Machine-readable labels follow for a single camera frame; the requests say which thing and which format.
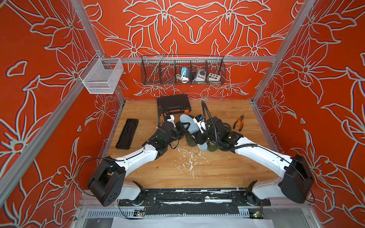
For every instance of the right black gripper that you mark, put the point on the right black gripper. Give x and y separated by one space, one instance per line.
198 136

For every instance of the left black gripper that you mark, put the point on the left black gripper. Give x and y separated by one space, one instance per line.
179 126

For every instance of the grey insole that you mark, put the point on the grey insole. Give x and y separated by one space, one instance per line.
194 128

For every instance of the green shoe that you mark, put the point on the green shoe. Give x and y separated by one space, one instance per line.
190 141
212 147

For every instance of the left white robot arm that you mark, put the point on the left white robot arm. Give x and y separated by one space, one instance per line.
107 182

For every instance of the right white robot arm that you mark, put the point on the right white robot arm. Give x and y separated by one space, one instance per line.
294 178

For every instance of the black tool case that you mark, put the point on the black tool case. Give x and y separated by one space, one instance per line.
176 104

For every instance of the blue white box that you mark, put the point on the blue white box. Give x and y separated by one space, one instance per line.
185 72

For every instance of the white dotted box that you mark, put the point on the white dotted box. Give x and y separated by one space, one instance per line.
214 78

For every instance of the black foam tray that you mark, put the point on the black foam tray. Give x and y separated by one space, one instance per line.
127 134

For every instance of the clear plastic bin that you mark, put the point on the clear plastic bin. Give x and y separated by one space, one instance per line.
97 79

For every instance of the orange handled pliers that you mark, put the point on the orange handled pliers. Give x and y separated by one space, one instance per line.
239 123

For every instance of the black wire basket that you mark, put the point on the black wire basket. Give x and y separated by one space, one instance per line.
173 69

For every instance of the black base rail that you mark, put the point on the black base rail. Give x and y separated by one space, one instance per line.
184 202

